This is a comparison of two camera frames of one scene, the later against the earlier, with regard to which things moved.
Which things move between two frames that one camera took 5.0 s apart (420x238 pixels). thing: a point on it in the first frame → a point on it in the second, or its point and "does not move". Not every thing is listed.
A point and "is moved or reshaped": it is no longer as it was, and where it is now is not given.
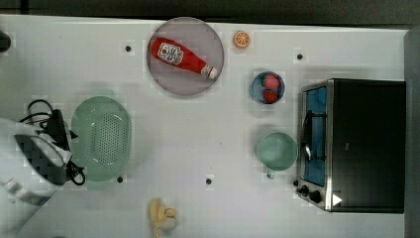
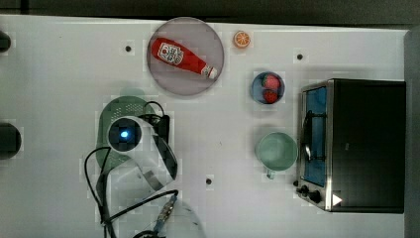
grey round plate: [199, 39] does not move
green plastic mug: [277, 152] does not move
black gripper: [56, 130] → [159, 123]
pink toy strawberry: [270, 81] does not move
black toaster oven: [352, 146] does not move
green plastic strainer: [103, 146] is moved or reshaped
